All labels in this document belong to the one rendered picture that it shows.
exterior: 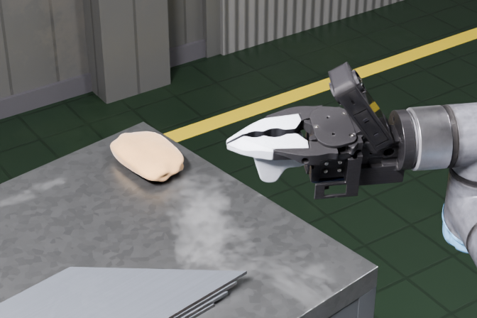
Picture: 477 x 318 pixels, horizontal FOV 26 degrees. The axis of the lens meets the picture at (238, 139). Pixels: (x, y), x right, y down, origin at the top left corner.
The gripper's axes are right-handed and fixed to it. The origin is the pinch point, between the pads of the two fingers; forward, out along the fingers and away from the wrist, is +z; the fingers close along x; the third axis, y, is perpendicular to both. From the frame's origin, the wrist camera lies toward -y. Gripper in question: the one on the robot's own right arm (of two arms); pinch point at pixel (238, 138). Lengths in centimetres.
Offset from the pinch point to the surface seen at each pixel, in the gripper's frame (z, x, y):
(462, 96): -129, 230, 179
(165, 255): 7, 26, 45
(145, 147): 8, 53, 44
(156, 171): 7, 46, 44
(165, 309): 8.4, 10.8, 40.1
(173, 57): -14, 273, 180
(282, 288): -9.8, 15.3, 43.1
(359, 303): -22, 15, 49
